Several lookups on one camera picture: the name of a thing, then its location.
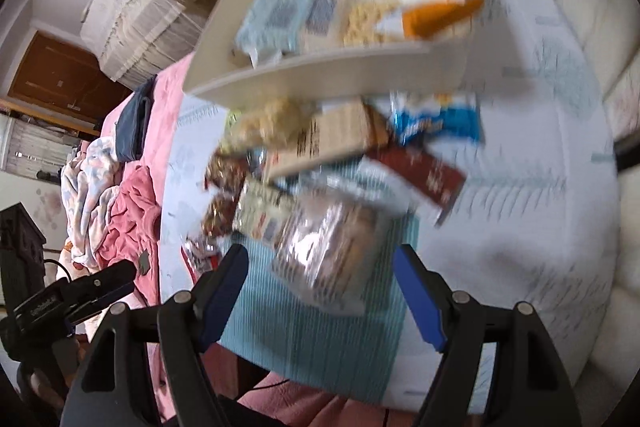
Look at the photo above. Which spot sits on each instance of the olive white snack packet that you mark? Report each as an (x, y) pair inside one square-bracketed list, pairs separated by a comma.
[(262, 209)]

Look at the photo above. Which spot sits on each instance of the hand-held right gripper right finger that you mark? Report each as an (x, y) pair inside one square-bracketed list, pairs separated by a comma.
[(420, 302)]

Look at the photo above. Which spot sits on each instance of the grey blue snack packet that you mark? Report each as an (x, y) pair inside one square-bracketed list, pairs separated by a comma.
[(322, 14)]

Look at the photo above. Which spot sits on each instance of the person's left hand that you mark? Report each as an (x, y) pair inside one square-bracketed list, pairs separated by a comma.
[(42, 387)]

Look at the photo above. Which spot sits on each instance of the orange snack packet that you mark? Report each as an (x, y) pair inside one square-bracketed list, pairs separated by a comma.
[(435, 18)]

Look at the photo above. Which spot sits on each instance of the brown wooden door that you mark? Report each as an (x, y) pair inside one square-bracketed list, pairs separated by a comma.
[(55, 77)]

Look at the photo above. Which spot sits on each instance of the light blue snack packet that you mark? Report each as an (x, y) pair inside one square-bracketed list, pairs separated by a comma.
[(275, 14)]

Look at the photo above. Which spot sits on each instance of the white leaf print tablecloth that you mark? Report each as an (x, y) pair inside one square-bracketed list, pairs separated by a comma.
[(525, 207)]

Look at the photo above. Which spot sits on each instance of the nut date snack packet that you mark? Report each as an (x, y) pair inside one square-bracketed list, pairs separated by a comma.
[(220, 214), (225, 169)]

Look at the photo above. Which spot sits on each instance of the pile of crumpled clothes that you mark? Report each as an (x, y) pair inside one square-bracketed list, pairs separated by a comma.
[(90, 187)]

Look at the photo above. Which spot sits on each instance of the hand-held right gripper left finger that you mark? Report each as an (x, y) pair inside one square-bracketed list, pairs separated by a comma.
[(225, 294)]

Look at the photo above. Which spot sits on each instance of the dark red snack packet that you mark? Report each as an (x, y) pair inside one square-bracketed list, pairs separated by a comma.
[(425, 174)]

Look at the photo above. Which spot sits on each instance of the kraft brown snack packet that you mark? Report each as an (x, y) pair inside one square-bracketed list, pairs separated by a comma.
[(335, 137)]

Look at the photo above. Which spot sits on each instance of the white plastic storage bin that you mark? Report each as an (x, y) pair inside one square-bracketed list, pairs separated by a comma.
[(320, 72)]

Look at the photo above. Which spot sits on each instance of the silver printed snack packet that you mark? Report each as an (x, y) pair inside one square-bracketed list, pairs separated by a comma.
[(330, 247)]

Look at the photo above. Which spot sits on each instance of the dark blue cloth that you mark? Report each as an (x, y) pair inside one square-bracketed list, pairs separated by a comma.
[(135, 122)]

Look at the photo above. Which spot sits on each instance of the blue white snack packet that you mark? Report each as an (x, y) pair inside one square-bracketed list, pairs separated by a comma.
[(435, 119)]

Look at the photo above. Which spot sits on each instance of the puffed rice snack packet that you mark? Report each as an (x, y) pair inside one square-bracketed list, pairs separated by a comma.
[(367, 22), (270, 122)]

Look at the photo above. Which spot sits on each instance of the white lace cover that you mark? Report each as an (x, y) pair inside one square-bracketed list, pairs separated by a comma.
[(140, 17)]

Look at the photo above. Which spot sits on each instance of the pink blanket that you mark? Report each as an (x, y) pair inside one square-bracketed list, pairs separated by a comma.
[(145, 187)]

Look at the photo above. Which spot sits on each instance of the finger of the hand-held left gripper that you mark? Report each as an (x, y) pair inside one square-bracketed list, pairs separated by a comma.
[(100, 302), (105, 277)]

